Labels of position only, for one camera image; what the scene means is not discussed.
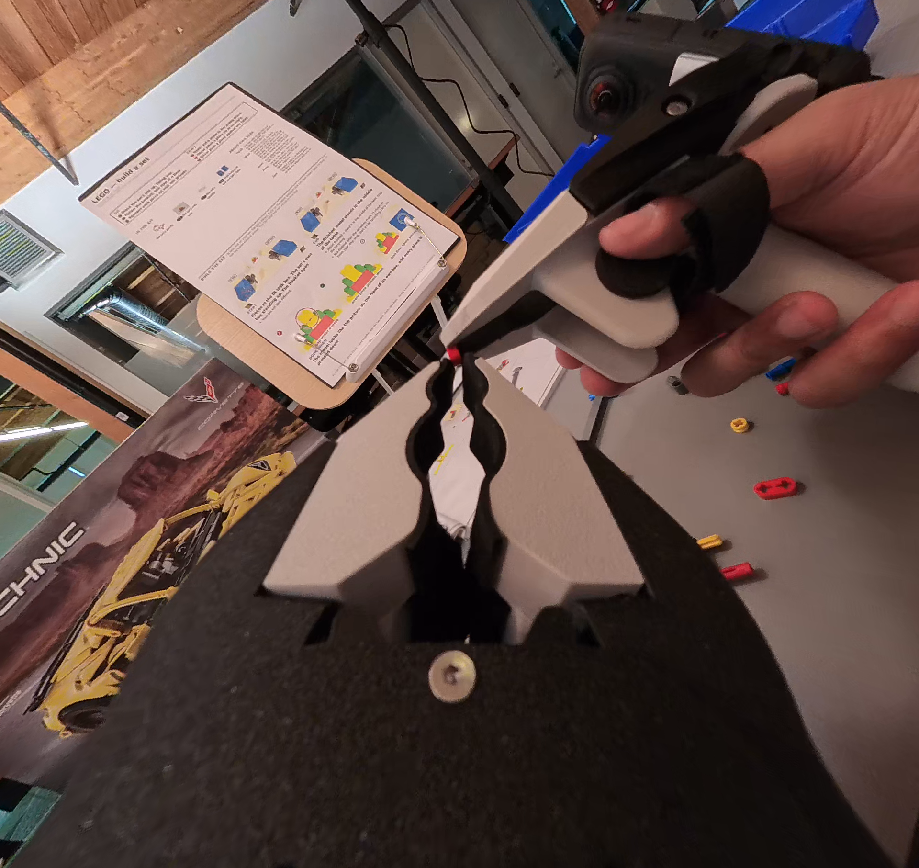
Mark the black pole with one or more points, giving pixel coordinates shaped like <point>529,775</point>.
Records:
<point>402,71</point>

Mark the blue bin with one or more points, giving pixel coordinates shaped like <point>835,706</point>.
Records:
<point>560,178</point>

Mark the clear clip bar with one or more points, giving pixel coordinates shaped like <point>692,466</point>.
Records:
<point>395,326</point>

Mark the open instruction booklet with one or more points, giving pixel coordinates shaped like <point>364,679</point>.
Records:
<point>531,372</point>

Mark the red two-hole connector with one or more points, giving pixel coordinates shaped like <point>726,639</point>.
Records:
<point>775,487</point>

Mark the blue pin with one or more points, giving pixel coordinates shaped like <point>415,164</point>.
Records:
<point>781,367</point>

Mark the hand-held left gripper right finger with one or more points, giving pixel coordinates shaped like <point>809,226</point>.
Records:
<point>560,516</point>

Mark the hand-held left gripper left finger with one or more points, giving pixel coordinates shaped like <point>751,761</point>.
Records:
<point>352,516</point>

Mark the white metal stand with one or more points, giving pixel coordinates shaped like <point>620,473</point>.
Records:
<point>439,311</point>

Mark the dark grey connector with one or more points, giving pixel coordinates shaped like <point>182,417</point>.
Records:
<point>677,384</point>

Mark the white wall vent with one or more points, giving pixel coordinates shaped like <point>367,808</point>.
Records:
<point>25,247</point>

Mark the printed instruction sheet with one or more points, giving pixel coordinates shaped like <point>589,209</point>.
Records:
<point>251,222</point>

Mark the dark box with yellow car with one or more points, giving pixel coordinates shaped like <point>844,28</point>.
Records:
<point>143,523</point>

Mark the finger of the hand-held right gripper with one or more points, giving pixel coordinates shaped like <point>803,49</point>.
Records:
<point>517,265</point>

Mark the short yellow pin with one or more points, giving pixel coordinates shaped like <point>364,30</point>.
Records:
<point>709,542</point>

